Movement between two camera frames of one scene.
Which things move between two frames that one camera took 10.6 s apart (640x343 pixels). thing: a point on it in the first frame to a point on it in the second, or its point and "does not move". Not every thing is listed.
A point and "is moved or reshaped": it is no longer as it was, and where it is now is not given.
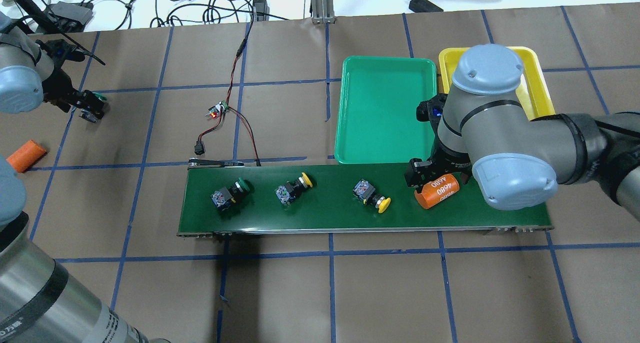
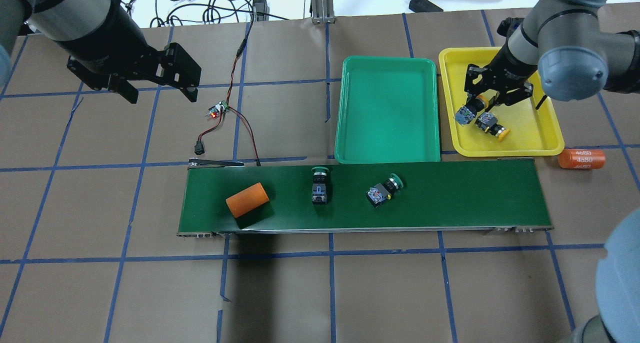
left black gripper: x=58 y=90 to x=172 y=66
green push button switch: x=95 y=110 to x=319 y=196
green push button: x=223 y=198 to x=377 y=195
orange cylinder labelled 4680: x=433 y=192 is moved or reshaped
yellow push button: x=366 y=192 is moved or reshaped
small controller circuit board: x=214 y=112 does not move
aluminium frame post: x=322 y=3 does not move
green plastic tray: x=376 y=120 does not move
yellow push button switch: x=291 y=189 is moved or reshaped
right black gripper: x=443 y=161 to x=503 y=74
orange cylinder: x=26 y=156 to x=242 y=202
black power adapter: x=419 y=4 does not move
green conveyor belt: x=292 y=199 does not move
